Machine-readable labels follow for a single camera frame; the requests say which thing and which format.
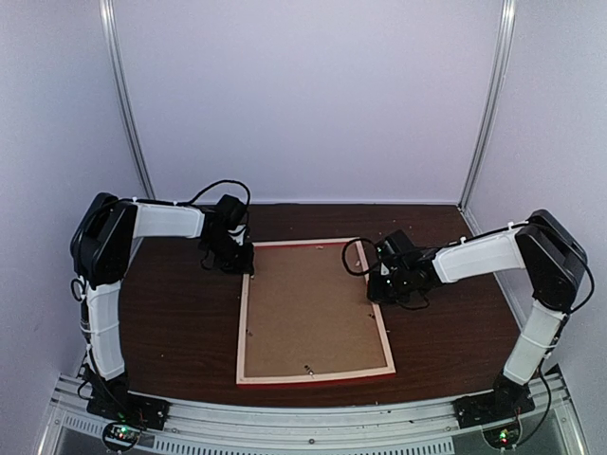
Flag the aluminium corner post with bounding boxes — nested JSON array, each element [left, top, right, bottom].
[[458, 0, 517, 213], [99, 0, 156, 200]]

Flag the left aluminium corner post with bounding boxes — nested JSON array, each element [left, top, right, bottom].
[[99, 0, 156, 200]]

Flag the black cable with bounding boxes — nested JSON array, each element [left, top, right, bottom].
[[341, 236, 432, 312], [189, 178, 252, 271]]

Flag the aluminium front rail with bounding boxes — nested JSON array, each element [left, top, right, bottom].
[[33, 386, 590, 454]]

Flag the left black cable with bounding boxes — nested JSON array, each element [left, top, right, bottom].
[[189, 178, 252, 271]]

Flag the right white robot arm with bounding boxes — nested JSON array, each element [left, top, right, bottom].
[[360, 209, 592, 419]]

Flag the brown backing board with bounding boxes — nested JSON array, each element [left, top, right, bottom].
[[244, 243, 389, 379]]

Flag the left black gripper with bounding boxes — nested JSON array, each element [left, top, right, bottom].
[[204, 233, 255, 276]]

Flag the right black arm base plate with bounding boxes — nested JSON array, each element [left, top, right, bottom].
[[452, 391, 535, 428]]

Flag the right aluminium corner post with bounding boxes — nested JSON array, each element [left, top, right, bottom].
[[458, 0, 517, 213]]

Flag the wooden picture frame red edge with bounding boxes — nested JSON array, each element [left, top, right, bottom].
[[235, 236, 397, 391]]

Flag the right black cable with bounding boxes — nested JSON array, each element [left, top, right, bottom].
[[341, 236, 432, 312]]

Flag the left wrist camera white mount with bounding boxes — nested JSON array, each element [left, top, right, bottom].
[[229, 224, 249, 245]]

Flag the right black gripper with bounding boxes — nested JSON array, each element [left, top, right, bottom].
[[367, 268, 412, 305]]

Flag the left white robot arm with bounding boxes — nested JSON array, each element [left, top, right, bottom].
[[70, 192, 254, 384]]

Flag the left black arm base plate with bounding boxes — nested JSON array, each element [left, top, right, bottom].
[[86, 393, 170, 430]]

